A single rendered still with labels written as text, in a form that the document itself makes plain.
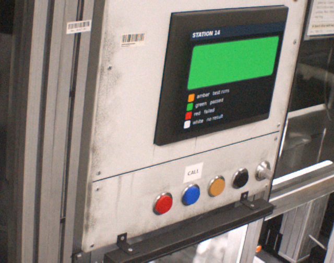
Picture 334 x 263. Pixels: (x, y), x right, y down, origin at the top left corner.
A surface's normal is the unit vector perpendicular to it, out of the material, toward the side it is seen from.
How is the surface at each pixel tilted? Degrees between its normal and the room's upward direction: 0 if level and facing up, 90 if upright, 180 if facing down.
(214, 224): 0
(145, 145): 90
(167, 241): 0
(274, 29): 90
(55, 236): 90
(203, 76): 90
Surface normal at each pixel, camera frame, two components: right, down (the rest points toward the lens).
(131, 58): 0.65, 0.38
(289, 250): -0.74, 0.18
